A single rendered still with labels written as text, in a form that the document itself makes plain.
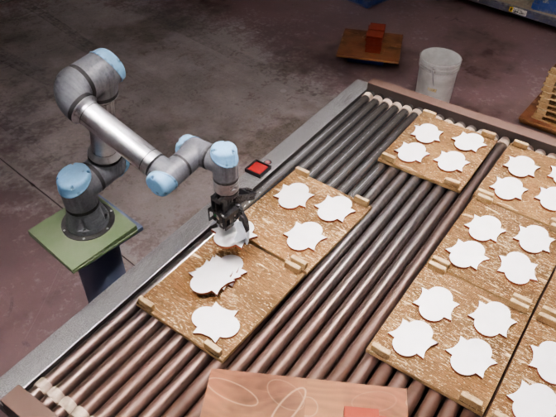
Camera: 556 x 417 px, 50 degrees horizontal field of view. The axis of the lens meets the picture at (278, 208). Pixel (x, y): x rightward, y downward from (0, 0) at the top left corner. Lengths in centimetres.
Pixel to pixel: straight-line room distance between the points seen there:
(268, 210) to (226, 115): 228
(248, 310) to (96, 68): 84
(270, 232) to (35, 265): 173
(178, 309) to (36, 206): 210
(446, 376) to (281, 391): 48
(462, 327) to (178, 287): 87
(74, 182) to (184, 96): 264
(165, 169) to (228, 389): 60
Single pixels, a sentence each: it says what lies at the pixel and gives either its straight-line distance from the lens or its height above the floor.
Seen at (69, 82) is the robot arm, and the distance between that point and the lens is 178.
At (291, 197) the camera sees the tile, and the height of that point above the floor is 95.
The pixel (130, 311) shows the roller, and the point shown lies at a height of 91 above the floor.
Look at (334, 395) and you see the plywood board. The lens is 155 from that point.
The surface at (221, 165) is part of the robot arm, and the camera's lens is 164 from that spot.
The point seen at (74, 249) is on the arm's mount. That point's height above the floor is 89.
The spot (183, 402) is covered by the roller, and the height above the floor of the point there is 92.
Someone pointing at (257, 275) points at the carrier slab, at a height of 94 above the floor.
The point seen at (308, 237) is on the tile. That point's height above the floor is 95.
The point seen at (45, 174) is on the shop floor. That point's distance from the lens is 405.
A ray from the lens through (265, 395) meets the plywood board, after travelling 154.
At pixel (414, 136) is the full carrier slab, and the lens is 257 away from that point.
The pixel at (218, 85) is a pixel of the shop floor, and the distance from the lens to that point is 472.
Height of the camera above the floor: 237
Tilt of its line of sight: 42 degrees down
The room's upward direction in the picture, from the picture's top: 1 degrees clockwise
